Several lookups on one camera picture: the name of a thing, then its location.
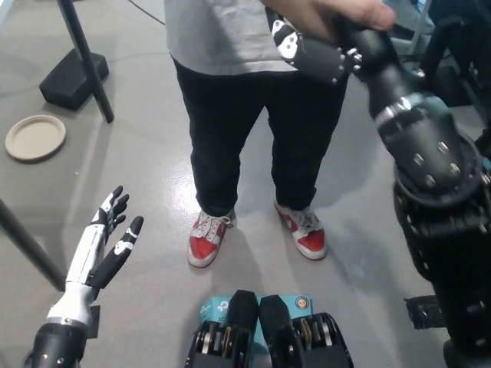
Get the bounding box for thin black cable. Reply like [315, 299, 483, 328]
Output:
[128, 0, 166, 26]

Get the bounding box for person's bare right hand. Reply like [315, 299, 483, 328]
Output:
[264, 0, 396, 43]

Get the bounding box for beige paper plate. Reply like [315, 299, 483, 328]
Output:
[5, 113, 68, 164]

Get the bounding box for teal cardboard box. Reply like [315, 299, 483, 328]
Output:
[197, 294, 312, 346]

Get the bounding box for white metal frame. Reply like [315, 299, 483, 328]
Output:
[383, 0, 437, 49]

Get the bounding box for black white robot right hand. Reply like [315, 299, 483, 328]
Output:
[267, 10, 426, 130]

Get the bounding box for black object at edge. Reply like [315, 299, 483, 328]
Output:
[475, 124, 491, 153]

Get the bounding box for black equipment stand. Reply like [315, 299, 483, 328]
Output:
[420, 15, 491, 108]

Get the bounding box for black slanted metal pole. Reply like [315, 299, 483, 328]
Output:
[56, 0, 115, 123]
[0, 197, 66, 291]

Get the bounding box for person grey shirt black trousers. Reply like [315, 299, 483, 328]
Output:
[163, 0, 350, 218]

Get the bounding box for black tag at right wrist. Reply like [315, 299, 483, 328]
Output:
[404, 294, 446, 330]

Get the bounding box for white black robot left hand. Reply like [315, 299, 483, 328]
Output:
[45, 185, 145, 329]

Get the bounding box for black tag at left wrist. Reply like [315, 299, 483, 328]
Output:
[86, 304, 101, 340]

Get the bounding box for red white sneaker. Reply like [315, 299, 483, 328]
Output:
[274, 199, 328, 261]
[186, 209, 236, 268]

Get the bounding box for black foam block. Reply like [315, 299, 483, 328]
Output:
[39, 49, 110, 112]

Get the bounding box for black tag at wrist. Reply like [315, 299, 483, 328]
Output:
[404, 294, 446, 330]
[86, 304, 101, 340]

